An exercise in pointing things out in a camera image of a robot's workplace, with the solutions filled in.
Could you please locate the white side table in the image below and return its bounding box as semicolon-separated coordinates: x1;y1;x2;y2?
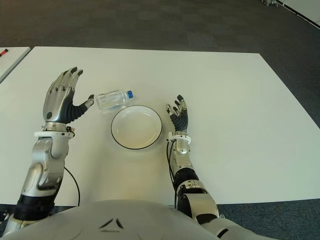
0;46;32;85

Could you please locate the white board with dark edge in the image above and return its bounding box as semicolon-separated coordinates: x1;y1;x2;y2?
277;0;320;28

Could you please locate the white plate black rim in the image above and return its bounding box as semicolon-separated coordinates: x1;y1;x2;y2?
110;105;165;151

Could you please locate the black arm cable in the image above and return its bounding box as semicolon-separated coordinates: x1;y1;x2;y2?
166;139;179;209
63;166;81;207

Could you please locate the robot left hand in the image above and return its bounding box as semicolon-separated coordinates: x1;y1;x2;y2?
42;66;96;124

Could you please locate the grey robot torso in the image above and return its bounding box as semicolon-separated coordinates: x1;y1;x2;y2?
4;199;320;240

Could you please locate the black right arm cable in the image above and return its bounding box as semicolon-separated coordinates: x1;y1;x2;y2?
166;139;179;209

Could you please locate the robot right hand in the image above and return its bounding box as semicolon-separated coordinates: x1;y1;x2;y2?
164;94;190;133

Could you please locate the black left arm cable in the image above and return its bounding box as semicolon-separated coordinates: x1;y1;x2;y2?
63;166;81;207

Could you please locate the clear water bottle blue cap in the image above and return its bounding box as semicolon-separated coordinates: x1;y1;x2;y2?
95;89;136;114

